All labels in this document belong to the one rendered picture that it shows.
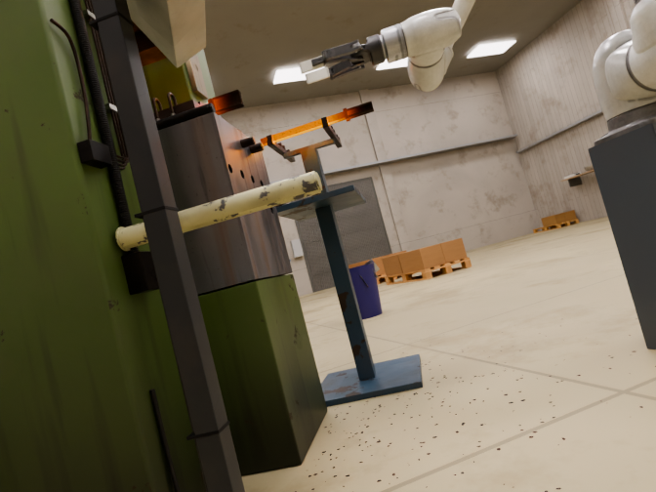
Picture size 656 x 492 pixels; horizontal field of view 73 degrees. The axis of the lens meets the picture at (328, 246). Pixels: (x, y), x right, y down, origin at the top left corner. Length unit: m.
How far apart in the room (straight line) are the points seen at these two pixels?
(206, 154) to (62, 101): 0.34
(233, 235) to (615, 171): 1.06
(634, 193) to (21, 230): 1.48
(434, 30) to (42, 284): 1.10
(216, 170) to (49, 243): 0.41
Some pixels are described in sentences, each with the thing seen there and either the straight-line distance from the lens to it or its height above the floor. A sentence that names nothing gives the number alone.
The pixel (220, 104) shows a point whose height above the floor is 0.99.
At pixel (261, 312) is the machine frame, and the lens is 1.14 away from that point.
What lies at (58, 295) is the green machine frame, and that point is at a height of 0.53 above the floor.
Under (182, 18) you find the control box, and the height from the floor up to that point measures 0.93.
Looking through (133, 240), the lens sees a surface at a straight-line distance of 1.01.
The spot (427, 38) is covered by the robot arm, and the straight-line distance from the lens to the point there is 1.32.
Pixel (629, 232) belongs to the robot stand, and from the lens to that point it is 1.50.
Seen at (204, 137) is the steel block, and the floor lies 0.86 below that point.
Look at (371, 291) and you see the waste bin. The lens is 3.64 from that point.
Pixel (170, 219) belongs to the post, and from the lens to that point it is 0.74.
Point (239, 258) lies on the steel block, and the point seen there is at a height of 0.53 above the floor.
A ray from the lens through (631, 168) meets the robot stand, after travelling 1.46.
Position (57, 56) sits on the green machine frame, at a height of 1.01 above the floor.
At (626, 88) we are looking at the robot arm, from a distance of 1.47.
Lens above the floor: 0.44
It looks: 3 degrees up
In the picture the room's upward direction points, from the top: 15 degrees counter-clockwise
